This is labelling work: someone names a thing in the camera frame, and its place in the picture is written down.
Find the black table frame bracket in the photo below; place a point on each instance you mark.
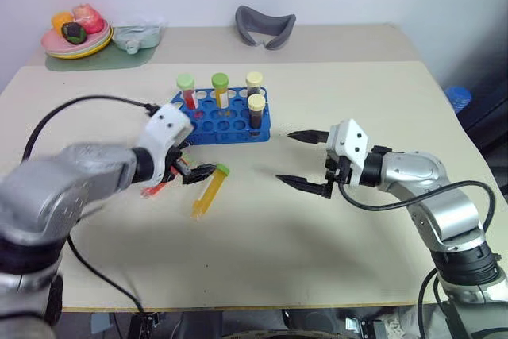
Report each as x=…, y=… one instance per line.
x=143, y=325

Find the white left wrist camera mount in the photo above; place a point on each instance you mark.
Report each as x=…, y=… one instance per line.
x=166, y=126

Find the black furniture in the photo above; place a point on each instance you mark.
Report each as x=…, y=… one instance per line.
x=490, y=132

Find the yellow tube with green cap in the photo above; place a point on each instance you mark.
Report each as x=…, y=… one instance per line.
x=209, y=192
x=220, y=89

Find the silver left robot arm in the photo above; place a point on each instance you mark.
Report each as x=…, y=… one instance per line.
x=47, y=192

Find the green table mat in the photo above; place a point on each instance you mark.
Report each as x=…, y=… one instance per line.
x=119, y=59

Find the light green plate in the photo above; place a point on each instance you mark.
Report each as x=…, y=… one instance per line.
x=104, y=43

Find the dark tube with yellow cap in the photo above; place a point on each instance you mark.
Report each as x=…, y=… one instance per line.
x=256, y=112
x=254, y=83

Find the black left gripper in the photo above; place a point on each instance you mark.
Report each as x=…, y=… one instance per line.
x=173, y=164

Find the yellow plate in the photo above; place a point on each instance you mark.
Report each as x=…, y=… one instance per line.
x=79, y=56

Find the red tube with green cap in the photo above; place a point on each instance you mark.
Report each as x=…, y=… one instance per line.
x=187, y=91

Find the pale green pouch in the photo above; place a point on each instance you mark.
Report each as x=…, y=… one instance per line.
x=137, y=35

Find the pink toy peach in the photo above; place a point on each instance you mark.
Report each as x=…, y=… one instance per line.
x=89, y=17

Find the red test tube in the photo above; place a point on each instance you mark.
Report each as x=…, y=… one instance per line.
x=151, y=191

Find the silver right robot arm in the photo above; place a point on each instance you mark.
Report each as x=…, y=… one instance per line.
x=432, y=192

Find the pink plate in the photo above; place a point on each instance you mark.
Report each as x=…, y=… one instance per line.
x=53, y=45

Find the dark green toy fruit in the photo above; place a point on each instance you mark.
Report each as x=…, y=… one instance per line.
x=73, y=33

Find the orange toy fruit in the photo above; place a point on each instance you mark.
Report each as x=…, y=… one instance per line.
x=60, y=20

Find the blue bottle cap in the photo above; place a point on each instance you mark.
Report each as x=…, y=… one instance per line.
x=458, y=99

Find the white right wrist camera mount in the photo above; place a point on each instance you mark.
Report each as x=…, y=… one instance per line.
x=353, y=144

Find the blue test tube rack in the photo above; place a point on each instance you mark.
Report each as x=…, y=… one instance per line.
x=226, y=120

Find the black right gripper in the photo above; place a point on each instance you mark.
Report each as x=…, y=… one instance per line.
x=337, y=170

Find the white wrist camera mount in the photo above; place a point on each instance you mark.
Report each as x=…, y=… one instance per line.
x=353, y=144
x=166, y=126

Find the grey foam face cushion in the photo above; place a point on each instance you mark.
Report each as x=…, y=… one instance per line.
x=248, y=25

